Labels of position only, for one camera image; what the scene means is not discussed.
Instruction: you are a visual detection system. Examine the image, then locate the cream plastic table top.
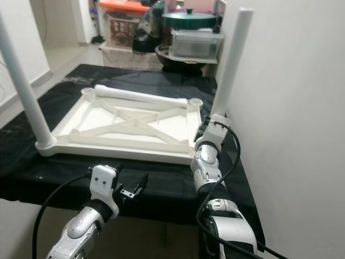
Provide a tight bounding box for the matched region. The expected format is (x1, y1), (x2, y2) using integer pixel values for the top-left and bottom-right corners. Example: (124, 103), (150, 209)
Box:
(35, 86), (205, 165)

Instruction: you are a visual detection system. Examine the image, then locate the white plastic table leg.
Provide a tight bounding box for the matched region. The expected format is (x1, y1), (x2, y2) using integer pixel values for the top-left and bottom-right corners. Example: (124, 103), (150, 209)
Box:
(0, 19), (57, 153)
(94, 84), (189, 108)
(210, 8), (255, 119)

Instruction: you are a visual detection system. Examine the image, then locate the black tablecloth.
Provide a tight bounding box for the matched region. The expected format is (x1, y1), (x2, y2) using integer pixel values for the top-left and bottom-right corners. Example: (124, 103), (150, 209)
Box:
(0, 64), (267, 251)

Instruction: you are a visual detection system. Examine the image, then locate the black round basin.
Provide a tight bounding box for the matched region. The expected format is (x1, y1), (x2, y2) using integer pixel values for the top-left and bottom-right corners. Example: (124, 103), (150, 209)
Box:
(154, 44), (216, 71)

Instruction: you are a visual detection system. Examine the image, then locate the clear plastic storage box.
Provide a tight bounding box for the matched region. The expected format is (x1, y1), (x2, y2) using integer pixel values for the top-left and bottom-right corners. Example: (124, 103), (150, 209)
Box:
(170, 28), (226, 61)

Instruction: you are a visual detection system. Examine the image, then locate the dark green round lid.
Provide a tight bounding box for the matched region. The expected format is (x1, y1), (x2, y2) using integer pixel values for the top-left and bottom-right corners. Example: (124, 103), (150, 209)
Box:
(162, 8), (217, 30)

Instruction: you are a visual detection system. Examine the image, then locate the black bag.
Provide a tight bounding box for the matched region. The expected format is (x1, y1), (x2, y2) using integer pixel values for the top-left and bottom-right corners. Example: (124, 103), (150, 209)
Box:
(132, 0), (173, 53)

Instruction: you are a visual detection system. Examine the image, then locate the grey framed picture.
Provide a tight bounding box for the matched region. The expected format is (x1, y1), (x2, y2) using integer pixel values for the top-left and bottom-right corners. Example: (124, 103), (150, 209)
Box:
(213, 0), (228, 22)

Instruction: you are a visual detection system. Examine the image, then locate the pink plastic box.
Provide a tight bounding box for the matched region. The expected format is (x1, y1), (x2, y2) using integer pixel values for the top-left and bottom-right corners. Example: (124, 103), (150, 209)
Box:
(175, 0), (222, 12)

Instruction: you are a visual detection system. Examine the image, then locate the orange plastic lid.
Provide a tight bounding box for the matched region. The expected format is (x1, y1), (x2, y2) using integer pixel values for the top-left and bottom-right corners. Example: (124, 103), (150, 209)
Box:
(100, 0), (150, 14)

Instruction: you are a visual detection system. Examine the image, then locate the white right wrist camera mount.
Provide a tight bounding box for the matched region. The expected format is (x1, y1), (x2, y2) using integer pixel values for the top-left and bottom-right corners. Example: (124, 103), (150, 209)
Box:
(196, 114), (231, 154)

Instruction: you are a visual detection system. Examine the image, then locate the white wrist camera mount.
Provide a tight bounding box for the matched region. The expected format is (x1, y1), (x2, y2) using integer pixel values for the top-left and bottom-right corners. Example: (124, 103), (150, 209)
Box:
(89, 165), (122, 216)
(196, 114), (231, 154)

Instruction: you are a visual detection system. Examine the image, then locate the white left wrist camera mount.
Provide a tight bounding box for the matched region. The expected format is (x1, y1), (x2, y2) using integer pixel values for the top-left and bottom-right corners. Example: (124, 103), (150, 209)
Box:
(89, 165), (122, 216)

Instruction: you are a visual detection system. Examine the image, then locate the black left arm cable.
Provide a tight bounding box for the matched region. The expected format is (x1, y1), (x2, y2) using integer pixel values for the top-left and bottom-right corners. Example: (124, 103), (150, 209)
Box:
(32, 170), (93, 259)

